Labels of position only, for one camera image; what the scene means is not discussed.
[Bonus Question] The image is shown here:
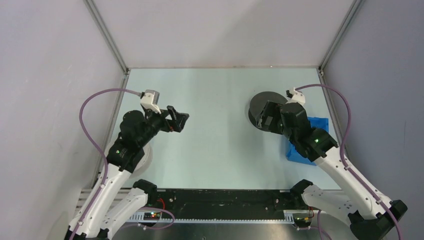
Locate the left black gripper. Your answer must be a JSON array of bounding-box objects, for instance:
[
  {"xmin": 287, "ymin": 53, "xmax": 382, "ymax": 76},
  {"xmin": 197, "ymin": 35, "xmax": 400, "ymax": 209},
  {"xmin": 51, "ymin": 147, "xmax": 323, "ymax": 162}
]
[{"xmin": 137, "ymin": 104, "xmax": 188, "ymax": 147}]

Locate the white cable spool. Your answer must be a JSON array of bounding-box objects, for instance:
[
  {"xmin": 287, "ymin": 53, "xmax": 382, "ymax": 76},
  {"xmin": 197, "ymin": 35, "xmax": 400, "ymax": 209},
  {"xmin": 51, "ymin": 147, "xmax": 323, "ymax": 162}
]
[{"xmin": 104, "ymin": 142, "xmax": 153, "ymax": 175}]

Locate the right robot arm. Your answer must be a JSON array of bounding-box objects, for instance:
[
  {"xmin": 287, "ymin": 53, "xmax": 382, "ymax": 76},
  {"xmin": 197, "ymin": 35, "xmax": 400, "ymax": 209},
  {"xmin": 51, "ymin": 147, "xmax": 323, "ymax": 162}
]
[{"xmin": 254, "ymin": 101, "xmax": 408, "ymax": 240}]

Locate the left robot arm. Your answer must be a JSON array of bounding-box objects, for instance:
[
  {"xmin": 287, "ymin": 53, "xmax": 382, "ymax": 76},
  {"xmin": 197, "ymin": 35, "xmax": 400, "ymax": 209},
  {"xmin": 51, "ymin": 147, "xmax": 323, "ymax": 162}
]
[{"xmin": 64, "ymin": 105, "xmax": 190, "ymax": 240}]

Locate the blue plastic bin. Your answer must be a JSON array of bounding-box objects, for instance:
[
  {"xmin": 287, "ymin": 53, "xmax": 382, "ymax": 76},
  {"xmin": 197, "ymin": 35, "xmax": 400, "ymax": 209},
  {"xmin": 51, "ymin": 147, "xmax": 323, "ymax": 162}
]
[{"xmin": 285, "ymin": 117, "xmax": 329, "ymax": 166}]

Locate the left controller board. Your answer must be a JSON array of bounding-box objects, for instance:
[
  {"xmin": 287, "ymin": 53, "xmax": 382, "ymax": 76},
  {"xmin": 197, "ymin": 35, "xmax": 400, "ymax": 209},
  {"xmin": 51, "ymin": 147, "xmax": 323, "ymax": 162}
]
[{"xmin": 143, "ymin": 212, "xmax": 162, "ymax": 221}]

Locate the controller board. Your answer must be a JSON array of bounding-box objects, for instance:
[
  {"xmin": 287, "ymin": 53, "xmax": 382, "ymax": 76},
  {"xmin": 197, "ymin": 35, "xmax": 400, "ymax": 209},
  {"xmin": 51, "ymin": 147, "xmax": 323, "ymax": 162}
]
[
  {"xmin": 293, "ymin": 217, "xmax": 313, "ymax": 230},
  {"xmin": 143, "ymin": 212, "xmax": 162, "ymax": 221}
]

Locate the right controller board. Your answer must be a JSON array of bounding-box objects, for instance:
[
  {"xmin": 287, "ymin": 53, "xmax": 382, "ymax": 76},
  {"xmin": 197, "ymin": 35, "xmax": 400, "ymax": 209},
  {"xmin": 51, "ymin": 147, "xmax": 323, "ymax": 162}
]
[{"xmin": 293, "ymin": 217, "xmax": 313, "ymax": 230}]

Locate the black cable spool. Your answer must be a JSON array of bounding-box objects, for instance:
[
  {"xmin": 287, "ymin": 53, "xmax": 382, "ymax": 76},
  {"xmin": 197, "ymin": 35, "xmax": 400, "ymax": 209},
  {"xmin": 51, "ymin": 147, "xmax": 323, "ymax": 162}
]
[{"xmin": 248, "ymin": 91, "xmax": 288, "ymax": 132}]

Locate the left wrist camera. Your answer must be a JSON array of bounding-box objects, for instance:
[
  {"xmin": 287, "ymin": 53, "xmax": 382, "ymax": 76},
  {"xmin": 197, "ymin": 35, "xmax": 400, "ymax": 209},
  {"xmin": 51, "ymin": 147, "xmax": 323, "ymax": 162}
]
[{"xmin": 140, "ymin": 89, "xmax": 162, "ymax": 114}]

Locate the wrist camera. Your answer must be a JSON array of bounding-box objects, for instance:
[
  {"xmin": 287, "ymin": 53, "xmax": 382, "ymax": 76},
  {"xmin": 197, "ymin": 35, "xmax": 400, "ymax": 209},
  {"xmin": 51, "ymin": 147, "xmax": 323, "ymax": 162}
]
[
  {"xmin": 286, "ymin": 87, "xmax": 306, "ymax": 107},
  {"xmin": 140, "ymin": 89, "xmax": 162, "ymax": 114}
]

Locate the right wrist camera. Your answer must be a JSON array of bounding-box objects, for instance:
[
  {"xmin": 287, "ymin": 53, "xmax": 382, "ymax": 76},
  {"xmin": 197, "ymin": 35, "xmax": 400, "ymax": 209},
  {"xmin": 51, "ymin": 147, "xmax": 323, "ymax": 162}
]
[{"xmin": 286, "ymin": 87, "xmax": 306, "ymax": 107}]

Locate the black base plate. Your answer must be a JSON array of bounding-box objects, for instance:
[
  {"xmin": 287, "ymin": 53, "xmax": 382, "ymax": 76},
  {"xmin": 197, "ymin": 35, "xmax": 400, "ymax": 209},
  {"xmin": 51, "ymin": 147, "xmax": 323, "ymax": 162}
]
[{"xmin": 147, "ymin": 188, "xmax": 314, "ymax": 221}]

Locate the white slotted cable duct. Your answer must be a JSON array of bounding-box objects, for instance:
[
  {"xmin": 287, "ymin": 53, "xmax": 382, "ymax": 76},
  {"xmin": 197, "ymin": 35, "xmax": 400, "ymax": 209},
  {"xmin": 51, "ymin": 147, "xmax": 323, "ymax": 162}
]
[{"xmin": 127, "ymin": 211, "xmax": 296, "ymax": 225}]

